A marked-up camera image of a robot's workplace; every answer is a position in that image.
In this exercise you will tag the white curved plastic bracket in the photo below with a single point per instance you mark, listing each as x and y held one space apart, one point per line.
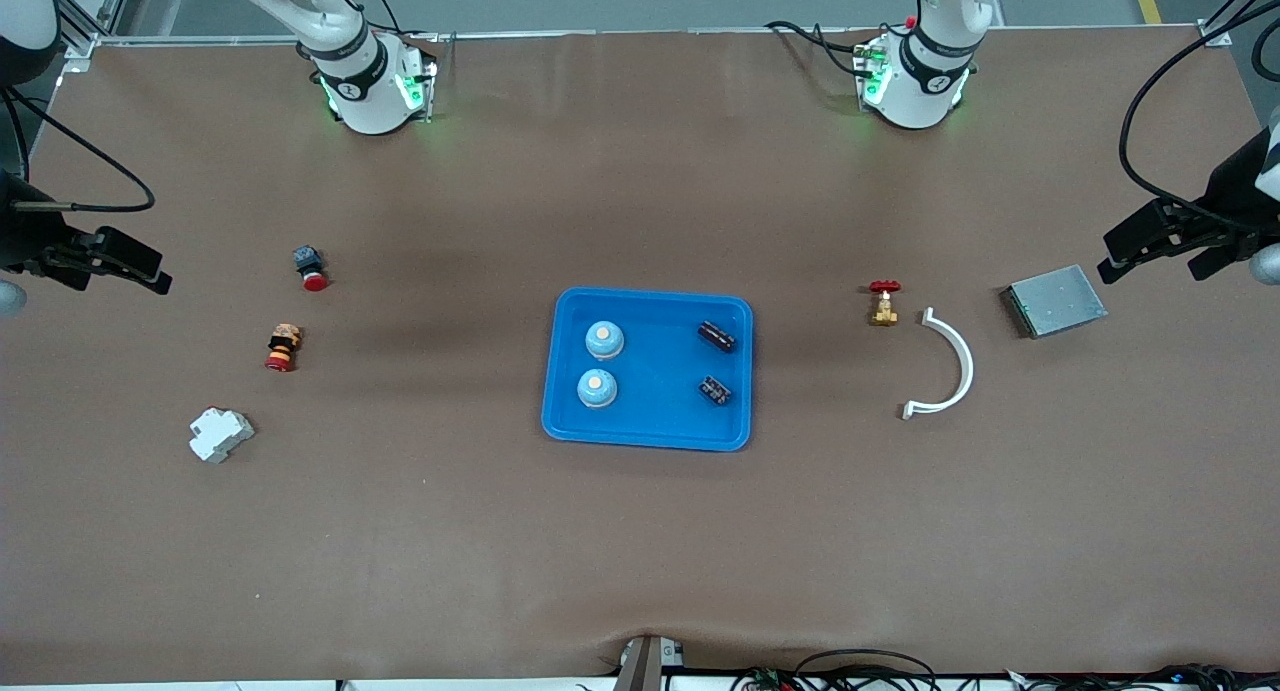
966 361

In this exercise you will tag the blue dome bell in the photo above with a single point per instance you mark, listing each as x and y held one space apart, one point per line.
604 343
597 391

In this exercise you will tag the red pushbutton orange base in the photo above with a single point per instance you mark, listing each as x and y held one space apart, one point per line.
283 349

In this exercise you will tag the red pushbutton grey base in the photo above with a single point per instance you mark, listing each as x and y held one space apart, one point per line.
310 266

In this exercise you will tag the grey metal module box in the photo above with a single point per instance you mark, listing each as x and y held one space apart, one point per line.
1060 301

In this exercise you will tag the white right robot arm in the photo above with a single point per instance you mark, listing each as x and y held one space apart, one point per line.
370 101

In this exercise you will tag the metal table edge rail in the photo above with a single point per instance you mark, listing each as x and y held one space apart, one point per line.
650 31

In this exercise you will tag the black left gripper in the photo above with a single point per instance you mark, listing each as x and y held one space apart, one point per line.
1236 193

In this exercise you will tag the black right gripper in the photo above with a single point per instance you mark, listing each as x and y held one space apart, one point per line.
22 239

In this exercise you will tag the white circuit breaker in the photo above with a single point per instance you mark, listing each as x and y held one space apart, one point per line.
220 436

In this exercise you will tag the blue plastic tray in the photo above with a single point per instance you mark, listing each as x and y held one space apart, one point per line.
650 411

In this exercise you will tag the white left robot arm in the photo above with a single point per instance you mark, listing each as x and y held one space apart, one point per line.
915 96

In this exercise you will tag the dark cylindrical capacitor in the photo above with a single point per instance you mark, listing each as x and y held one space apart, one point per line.
716 336
714 390

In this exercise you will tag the brass valve red handwheel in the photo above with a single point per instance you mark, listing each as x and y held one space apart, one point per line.
883 311

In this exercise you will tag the aluminium frame profile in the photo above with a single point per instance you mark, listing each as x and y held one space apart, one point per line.
1235 6
80 26

